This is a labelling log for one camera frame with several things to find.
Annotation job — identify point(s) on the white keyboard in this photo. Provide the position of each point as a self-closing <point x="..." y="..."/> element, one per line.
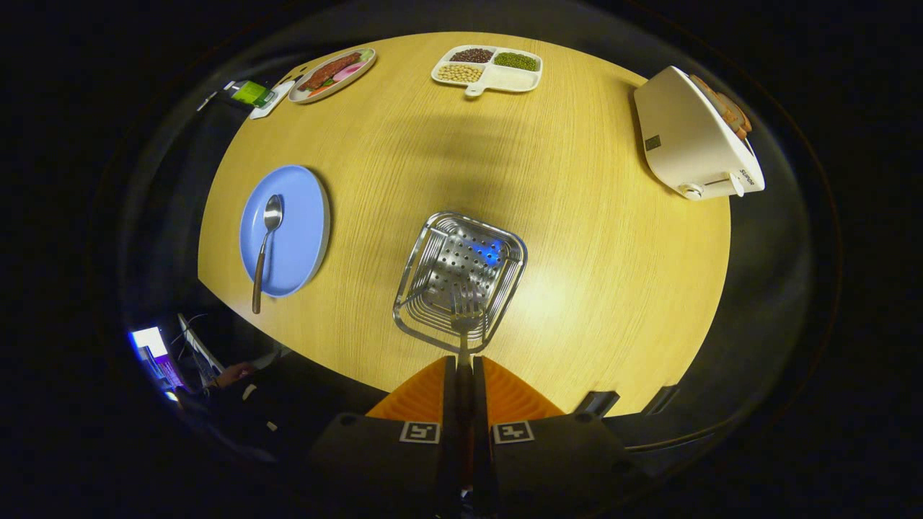
<point x="198" y="346"/>

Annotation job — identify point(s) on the oval plate with meat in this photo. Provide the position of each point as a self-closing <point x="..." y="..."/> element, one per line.
<point x="328" y="72"/>

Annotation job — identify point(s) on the blue round plate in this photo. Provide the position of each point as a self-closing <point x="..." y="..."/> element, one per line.
<point x="299" y="231"/>

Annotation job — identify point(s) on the white square coaster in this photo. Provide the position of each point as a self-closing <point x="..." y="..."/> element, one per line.
<point x="265" y="112"/>

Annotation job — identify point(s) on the black table bracket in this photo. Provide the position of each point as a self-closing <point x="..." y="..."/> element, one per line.
<point x="660" y="398"/>
<point x="595" y="402"/>

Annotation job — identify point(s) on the green plastic bottle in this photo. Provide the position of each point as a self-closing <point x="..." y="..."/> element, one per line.
<point x="250" y="92"/>

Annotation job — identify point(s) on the toasted bread slice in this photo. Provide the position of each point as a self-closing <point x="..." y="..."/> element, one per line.
<point x="741" y="119"/>
<point x="714" y="101"/>

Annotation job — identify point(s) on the white divided dish with beans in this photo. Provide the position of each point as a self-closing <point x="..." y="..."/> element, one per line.
<point x="515" y="78"/>

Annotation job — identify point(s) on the white toaster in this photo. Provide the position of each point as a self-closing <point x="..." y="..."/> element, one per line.
<point x="685" y="137"/>

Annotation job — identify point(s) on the lit computer monitor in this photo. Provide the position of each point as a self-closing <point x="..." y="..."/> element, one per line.
<point x="149" y="339"/>

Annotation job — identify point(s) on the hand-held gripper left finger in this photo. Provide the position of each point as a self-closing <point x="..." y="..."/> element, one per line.
<point x="450" y="432"/>

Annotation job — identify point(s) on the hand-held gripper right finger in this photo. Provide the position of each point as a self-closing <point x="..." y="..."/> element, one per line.
<point x="480" y="432"/>

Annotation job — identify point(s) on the white cloth clip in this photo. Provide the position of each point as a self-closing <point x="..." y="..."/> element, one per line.
<point x="207" y="101"/>

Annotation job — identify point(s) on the person's dark clothing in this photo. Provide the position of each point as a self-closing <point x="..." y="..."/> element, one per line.
<point x="288" y="411"/>

